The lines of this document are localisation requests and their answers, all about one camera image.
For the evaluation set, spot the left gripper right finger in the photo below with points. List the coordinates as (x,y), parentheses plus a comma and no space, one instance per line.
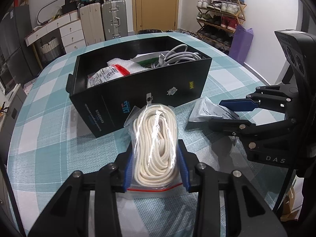
(246,213)

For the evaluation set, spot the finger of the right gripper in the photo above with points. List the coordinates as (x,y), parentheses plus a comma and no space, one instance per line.
(240,105)
(229,127)

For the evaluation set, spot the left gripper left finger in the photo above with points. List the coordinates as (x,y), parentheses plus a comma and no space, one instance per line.
(66,214)

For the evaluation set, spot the white foil pouch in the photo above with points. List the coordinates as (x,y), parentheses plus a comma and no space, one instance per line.
(204,110)

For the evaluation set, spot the white foam sheet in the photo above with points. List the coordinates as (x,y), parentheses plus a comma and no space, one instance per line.
(129,65)

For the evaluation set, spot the red-edged zip bag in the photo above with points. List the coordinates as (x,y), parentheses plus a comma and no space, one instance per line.
(106,74)

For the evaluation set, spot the purple bag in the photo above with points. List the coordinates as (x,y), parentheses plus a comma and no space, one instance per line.
(241,43)

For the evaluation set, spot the teal checked tablecloth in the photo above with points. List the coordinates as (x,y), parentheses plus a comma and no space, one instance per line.
(50,141)

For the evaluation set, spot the wooden shoe rack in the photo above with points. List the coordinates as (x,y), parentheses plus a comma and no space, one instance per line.
(218,21)

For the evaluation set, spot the grey side cabinet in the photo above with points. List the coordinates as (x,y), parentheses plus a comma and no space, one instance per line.
(14,101)

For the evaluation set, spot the wooden door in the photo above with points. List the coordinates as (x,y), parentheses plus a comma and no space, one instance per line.
(155,14)

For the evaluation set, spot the black cardboard box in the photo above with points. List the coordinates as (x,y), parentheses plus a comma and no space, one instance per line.
(104,108)

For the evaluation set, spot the silver suitcase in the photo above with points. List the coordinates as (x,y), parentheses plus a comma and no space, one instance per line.
(114,19)

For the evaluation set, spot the dark grey refrigerator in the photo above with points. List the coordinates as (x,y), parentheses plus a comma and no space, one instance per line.
(18,62)

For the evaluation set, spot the woven laundry basket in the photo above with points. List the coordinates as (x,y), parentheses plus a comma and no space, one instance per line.
(51,50)

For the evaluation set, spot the beige suitcase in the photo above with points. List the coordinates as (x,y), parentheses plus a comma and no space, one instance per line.
(91,21)

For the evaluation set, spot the white drawer desk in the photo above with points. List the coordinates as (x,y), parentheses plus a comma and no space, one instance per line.
(67,29)

